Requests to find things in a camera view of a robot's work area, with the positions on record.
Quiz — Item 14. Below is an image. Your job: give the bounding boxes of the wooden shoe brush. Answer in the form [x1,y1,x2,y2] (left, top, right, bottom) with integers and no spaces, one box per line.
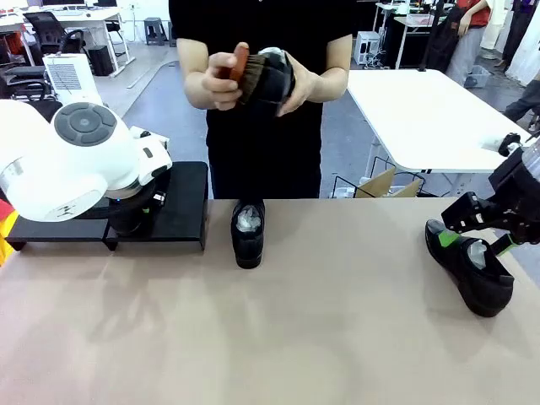
[227,41,268,106]

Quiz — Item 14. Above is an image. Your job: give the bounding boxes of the white workbench table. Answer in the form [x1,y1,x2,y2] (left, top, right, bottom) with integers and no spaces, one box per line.
[374,1,449,71]

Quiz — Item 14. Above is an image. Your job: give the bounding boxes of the black computer tower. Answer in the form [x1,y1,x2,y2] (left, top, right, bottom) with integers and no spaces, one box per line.
[86,45,115,78]

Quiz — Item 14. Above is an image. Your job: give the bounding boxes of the seated person dark trousers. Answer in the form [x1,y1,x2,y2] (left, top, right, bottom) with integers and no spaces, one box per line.
[502,69,540,132]

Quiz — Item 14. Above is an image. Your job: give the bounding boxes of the person in dark clothes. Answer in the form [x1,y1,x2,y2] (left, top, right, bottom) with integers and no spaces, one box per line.
[503,0,540,73]

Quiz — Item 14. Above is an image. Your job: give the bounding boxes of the person's right hand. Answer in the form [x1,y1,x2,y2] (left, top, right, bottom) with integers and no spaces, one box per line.
[183,51,248,112]

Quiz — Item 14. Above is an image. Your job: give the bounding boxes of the brown cardboard box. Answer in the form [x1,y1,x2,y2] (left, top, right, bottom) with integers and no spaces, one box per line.
[355,165,424,199]

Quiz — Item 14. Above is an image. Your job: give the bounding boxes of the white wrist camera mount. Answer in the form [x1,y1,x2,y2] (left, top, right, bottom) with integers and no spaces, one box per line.
[480,132,525,158]
[127,125,170,150]

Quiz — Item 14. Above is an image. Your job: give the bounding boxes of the person's left forearm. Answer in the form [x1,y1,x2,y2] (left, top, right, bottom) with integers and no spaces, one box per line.
[314,33,354,104]

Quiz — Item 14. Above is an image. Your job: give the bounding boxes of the black matte loafer shoe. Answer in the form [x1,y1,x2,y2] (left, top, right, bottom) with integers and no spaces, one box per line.
[229,198,267,270]

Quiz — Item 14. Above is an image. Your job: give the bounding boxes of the black pole stand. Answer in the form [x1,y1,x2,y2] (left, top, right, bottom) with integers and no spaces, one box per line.
[417,0,444,73]

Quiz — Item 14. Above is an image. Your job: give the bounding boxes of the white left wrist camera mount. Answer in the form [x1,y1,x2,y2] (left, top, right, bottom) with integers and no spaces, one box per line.
[127,125,170,150]

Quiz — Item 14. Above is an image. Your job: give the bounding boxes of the person in red shirt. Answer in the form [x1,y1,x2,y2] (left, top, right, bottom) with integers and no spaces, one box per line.
[445,0,493,86]

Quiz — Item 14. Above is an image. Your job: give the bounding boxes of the black glossy dress shoe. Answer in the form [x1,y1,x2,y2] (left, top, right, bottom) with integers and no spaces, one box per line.
[424,219,516,319]

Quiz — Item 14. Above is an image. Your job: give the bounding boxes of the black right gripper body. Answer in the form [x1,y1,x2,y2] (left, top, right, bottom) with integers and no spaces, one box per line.
[488,153,540,246]

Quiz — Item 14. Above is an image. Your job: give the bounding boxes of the white computer case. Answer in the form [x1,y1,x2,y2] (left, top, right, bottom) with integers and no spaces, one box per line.
[354,30,383,67]

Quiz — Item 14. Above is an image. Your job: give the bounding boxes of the white air purifier appliance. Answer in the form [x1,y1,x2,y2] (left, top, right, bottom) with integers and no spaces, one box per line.
[41,52,105,107]

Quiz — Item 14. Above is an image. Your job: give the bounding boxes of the grey plastic stool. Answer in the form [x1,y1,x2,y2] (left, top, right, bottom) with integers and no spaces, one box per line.
[143,16,170,47]

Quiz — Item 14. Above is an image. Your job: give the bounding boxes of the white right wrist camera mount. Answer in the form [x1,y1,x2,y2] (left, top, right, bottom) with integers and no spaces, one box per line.
[480,132,525,158]

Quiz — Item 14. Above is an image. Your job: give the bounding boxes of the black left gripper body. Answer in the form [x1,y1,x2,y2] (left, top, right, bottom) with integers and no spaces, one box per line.
[108,184,172,237]

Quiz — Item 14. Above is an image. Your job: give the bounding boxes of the person's right forearm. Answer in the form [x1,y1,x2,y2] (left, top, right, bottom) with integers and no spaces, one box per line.
[175,37,213,82]

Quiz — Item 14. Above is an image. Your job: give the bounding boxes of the person torso black t-shirt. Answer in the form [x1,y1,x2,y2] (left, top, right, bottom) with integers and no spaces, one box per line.
[168,0,359,200]

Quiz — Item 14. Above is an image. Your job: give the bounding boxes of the black hanging garment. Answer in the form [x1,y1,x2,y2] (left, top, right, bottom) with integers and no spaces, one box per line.
[425,3,462,73]

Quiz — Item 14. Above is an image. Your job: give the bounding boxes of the black office chair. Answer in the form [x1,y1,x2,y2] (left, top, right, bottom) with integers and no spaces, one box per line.
[0,62,64,124]
[22,11,88,57]

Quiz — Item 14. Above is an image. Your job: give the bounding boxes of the black shoe stand shelf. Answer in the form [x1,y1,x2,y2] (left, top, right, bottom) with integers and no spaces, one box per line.
[4,206,112,253]
[104,161,211,254]

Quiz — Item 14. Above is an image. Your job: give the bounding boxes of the grey storage bin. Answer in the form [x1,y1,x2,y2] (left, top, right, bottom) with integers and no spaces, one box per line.
[463,63,493,89]

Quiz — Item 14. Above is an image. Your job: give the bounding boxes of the white office desk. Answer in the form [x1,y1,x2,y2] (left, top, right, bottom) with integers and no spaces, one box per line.
[0,7,137,79]

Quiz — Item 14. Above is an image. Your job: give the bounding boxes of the black strap loafer shoe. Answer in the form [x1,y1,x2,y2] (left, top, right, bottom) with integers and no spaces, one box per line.
[251,46,297,118]

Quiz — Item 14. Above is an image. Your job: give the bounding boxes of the person's left hand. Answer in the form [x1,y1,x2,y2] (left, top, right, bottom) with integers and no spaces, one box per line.
[275,56,327,118]

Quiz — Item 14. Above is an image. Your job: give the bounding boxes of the yellow red box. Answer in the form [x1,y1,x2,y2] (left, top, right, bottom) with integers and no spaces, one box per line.
[0,197,20,268]

